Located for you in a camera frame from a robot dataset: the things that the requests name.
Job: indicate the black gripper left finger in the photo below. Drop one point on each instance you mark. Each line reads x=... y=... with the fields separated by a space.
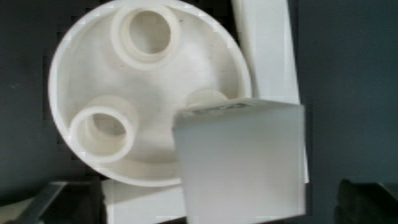
x=68 y=204

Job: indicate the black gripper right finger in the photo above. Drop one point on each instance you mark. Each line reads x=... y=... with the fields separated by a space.
x=366 y=203

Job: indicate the white stool leg block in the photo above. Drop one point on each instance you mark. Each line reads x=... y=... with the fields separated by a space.
x=240 y=155

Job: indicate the white front fence rail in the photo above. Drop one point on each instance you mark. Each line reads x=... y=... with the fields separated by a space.
x=142 y=205

